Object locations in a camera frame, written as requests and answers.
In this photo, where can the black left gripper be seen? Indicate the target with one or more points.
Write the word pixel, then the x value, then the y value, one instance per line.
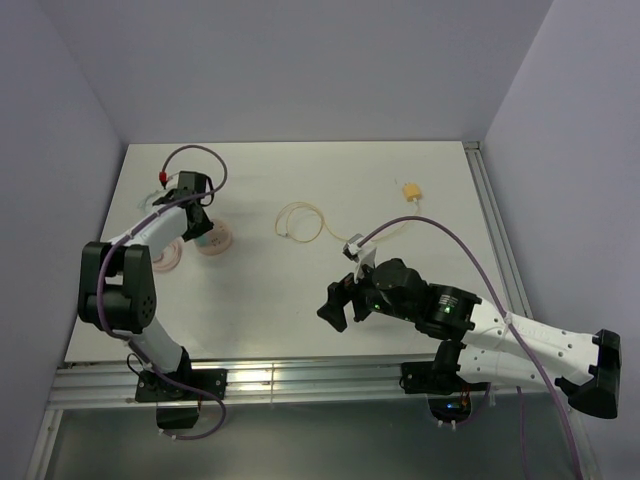
pixel 206 227

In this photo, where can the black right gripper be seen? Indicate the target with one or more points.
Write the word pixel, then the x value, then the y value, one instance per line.
pixel 339 293

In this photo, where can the teal plug adapter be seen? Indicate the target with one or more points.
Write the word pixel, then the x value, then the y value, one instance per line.
pixel 202 242

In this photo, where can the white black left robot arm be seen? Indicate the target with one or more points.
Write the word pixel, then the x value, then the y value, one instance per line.
pixel 117 291

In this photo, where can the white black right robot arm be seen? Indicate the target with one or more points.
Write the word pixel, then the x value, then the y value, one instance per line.
pixel 479 345

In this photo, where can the yellow plug adapter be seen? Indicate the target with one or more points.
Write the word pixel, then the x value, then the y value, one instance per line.
pixel 411 192

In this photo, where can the pink round power strip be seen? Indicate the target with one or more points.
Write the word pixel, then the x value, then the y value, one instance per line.
pixel 220 237

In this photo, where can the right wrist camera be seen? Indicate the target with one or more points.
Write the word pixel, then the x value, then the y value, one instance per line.
pixel 362 254

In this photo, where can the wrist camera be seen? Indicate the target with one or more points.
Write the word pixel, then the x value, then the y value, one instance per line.
pixel 165 179
pixel 362 254

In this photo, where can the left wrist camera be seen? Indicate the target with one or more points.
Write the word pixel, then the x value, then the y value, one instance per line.
pixel 165 179

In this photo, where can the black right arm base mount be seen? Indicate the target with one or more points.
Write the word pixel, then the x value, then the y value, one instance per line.
pixel 452 401

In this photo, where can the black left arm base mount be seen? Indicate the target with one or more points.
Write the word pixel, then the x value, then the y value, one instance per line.
pixel 178 407

